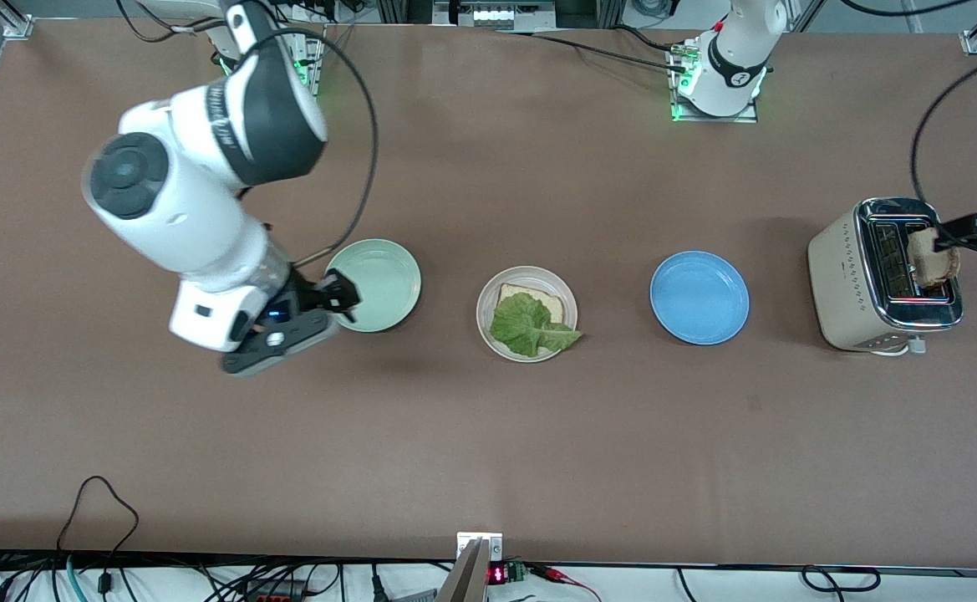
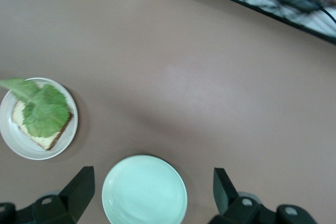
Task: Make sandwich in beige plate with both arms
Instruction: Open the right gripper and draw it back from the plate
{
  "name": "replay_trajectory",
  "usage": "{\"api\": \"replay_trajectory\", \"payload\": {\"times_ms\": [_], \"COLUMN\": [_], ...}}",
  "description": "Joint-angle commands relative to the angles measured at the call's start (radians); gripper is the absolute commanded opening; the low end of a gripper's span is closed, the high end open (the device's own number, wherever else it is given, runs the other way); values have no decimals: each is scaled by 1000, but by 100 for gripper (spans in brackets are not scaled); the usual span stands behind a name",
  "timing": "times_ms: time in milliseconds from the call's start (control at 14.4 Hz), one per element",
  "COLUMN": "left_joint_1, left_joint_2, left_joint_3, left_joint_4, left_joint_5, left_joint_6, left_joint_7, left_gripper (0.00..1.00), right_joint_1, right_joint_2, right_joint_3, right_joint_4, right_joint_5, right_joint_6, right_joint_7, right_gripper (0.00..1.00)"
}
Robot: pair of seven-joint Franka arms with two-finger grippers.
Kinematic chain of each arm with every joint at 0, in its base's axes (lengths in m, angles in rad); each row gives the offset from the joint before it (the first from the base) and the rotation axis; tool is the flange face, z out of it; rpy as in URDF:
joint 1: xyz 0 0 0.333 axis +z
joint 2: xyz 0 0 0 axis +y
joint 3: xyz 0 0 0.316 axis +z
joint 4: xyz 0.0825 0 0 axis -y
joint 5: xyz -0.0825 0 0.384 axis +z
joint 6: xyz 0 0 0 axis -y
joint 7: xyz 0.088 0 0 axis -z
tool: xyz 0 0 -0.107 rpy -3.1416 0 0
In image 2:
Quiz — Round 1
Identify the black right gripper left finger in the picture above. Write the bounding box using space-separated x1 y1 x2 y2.
0 166 95 224

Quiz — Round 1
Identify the light green plate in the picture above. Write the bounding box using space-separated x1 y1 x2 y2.
101 155 188 224

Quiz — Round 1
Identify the beige plate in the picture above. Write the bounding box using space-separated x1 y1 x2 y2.
0 77 79 161

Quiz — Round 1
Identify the brown bread slice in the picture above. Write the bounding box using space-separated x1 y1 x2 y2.
12 99 75 152

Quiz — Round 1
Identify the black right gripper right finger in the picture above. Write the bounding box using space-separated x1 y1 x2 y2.
208 167 320 224

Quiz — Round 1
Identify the green lettuce leaf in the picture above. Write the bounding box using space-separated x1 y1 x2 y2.
0 77 71 138

